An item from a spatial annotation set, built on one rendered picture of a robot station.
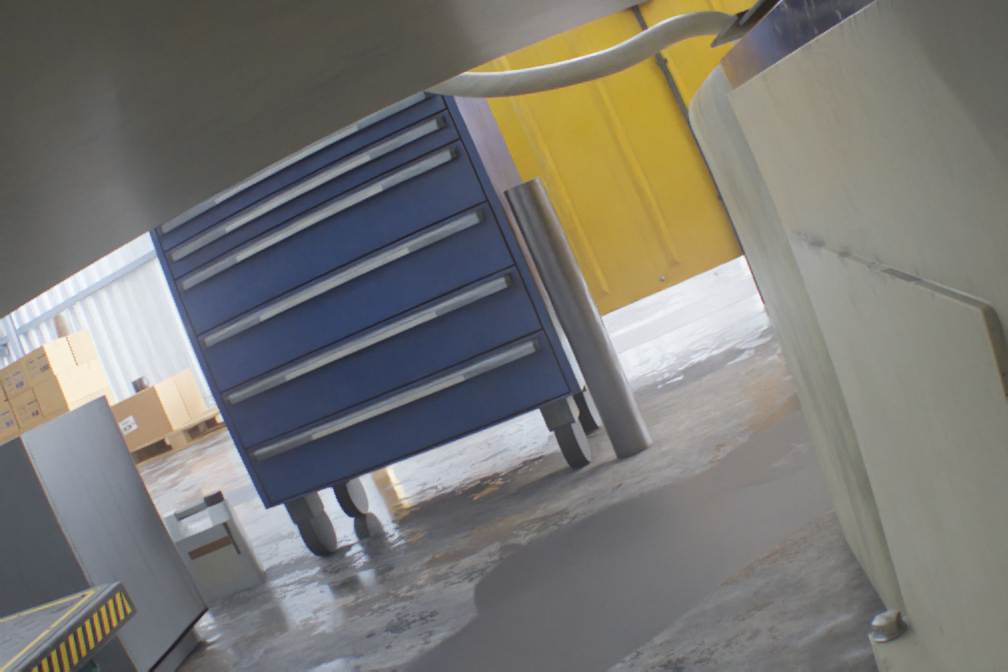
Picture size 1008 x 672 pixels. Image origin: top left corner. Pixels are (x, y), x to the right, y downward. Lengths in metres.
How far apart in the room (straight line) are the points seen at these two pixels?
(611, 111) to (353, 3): 3.31
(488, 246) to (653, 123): 1.25
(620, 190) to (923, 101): 3.15
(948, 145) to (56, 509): 1.75
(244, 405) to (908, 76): 2.29
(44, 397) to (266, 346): 6.04
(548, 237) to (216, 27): 2.16
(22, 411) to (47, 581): 6.67
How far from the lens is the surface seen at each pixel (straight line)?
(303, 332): 2.51
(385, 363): 2.47
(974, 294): 0.43
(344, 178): 2.45
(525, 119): 3.53
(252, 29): 0.22
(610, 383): 2.38
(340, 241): 2.46
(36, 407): 8.57
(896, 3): 0.38
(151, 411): 8.07
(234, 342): 2.57
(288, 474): 2.60
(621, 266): 3.54
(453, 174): 2.40
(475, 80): 1.52
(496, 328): 2.41
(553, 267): 2.35
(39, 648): 1.29
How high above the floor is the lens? 0.55
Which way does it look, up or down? 4 degrees down
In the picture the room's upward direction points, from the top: 23 degrees counter-clockwise
